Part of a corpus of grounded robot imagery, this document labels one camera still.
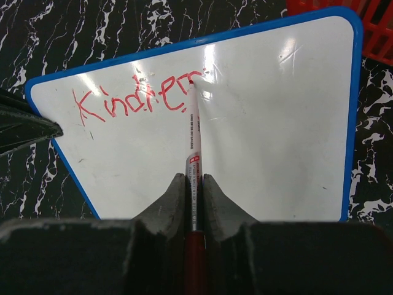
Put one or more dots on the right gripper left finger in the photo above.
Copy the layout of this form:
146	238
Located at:
142	255

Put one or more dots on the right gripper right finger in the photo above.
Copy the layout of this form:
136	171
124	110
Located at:
246	256

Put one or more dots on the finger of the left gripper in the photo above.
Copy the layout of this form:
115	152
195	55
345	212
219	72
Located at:
20	127

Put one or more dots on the red capped whiteboard marker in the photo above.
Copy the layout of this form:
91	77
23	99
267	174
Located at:
194	259

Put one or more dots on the blue framed whiteboard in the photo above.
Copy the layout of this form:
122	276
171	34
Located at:
277	103

